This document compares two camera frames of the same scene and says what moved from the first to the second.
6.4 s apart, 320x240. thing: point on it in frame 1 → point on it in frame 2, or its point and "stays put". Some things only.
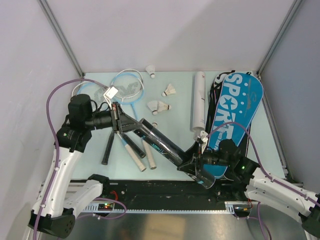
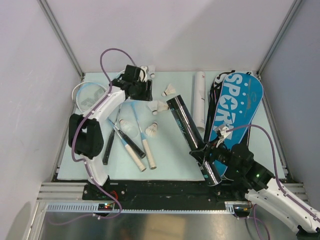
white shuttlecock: [170, 90] stays put
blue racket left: [97, 90] stays put
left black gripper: [121, 122] → [146, 95]
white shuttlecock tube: [198, 120] stays put
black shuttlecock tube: [162, 143] → [196, 147]
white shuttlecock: [162, 106] stays put
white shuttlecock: [150, 69] stays put
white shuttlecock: [153, 106] stays put
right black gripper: [195, 151] → [210, 148]
